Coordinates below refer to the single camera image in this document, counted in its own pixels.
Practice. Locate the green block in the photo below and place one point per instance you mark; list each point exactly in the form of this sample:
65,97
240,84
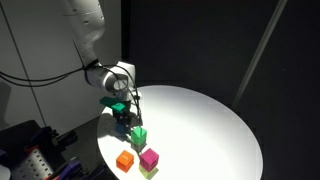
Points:
138,135

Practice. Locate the white round table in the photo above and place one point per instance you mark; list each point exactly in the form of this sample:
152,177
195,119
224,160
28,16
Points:
196,137

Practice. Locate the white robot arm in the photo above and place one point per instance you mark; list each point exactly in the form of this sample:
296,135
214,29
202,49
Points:
117,79

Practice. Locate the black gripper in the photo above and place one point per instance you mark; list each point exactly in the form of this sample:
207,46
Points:
122,118

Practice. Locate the yellow-green block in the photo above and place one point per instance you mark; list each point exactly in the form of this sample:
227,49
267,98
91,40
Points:
146,174

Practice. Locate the magenta block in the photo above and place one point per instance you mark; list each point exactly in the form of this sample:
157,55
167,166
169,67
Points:
149,159

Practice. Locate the purple clamp orange tip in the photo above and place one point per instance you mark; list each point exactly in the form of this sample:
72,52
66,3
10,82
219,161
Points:
66,171

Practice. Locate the orange block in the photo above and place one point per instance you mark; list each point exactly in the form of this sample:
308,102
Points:
125,161

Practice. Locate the purple clamp red tip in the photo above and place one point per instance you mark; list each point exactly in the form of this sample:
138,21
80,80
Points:
17,142

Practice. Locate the blue block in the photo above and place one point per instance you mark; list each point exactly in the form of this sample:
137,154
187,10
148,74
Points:
121,128

